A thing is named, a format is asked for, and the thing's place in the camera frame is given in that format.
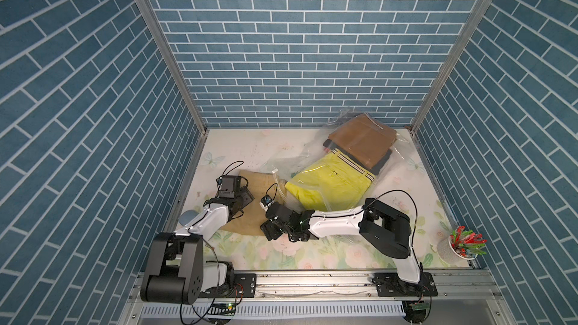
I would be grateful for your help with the grey blue small object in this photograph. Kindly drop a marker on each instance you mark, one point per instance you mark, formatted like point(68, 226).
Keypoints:
point(188, 217)

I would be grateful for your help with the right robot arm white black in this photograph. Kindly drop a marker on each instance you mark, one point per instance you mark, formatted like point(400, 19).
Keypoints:
point(386, 228)

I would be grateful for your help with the black folded garment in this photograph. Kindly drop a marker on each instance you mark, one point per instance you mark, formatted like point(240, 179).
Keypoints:
point(329, 145)

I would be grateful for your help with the brown folded garment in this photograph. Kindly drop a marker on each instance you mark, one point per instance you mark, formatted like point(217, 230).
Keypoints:
point(364, 139)

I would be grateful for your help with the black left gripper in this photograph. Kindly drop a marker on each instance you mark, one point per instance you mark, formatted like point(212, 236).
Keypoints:
point(246, 195)

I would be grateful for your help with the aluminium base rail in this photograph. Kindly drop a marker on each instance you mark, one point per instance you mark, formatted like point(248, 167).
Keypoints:
point(465, 296)

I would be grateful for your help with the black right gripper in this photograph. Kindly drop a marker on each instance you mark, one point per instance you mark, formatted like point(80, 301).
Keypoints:
point(269, 229)

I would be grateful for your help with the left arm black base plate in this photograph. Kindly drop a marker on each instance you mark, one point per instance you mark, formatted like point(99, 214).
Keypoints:
point(236, 285)

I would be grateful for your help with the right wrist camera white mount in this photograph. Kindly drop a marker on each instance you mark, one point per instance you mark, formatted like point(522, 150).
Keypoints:
point(267, 200)

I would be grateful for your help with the clear plastic vacuum bag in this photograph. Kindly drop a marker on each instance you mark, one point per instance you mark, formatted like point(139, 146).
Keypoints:
point(284, 168)

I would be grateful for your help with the neon yellow garment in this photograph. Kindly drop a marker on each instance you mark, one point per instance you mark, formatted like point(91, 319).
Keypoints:
point(333, 183)

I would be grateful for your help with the beige trousers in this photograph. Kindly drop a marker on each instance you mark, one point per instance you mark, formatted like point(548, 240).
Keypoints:
point(260, 184)

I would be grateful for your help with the cup of coloured clips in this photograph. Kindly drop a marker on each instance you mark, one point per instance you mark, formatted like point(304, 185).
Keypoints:
point(461, 245)

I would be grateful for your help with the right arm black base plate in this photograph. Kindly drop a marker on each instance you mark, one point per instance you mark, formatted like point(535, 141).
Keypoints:
point(388, 284)

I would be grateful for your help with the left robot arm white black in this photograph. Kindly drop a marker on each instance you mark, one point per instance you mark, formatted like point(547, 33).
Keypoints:
point(176, 271)

